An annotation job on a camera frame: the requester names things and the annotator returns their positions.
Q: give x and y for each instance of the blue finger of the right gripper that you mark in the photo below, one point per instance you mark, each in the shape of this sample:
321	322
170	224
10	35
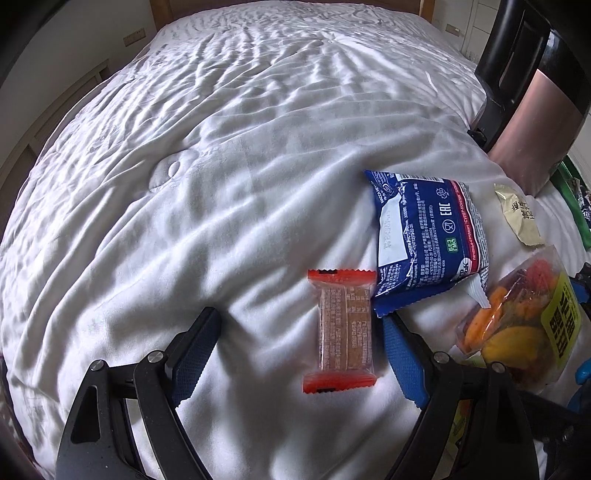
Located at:
581	400

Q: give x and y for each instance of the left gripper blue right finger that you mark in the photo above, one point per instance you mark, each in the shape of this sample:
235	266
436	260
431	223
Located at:
411	360

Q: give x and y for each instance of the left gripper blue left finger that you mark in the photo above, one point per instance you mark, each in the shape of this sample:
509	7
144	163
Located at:
188	353

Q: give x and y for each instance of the red clear wafer packet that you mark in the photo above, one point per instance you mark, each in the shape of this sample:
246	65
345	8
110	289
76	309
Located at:
345	333

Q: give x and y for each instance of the dark navy snack packet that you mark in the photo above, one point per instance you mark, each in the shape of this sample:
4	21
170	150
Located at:
583	197

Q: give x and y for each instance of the clear bag dried fruit chips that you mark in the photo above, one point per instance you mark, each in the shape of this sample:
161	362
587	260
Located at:
531	325

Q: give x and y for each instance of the green label fruit snack packet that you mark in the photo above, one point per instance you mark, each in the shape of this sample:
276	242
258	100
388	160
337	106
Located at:
456	435

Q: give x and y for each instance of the small olive tea sachet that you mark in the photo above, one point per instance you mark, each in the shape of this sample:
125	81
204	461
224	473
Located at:
519	216

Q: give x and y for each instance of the green rectangular tray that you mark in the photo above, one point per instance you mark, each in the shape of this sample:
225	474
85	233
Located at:
560	179

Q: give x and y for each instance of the blue white red snack bag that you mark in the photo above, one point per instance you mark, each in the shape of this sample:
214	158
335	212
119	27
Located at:
431	237

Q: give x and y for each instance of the white bed duvet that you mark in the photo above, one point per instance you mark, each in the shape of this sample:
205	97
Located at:
227	159

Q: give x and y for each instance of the copper and black electric kettle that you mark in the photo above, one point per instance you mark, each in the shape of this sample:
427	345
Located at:
535	70

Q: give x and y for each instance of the white sliding wardrobe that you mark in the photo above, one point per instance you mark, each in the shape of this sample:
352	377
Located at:
467	24

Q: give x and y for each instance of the wooden headboard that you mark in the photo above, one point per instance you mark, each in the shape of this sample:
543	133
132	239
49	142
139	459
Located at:
166	11

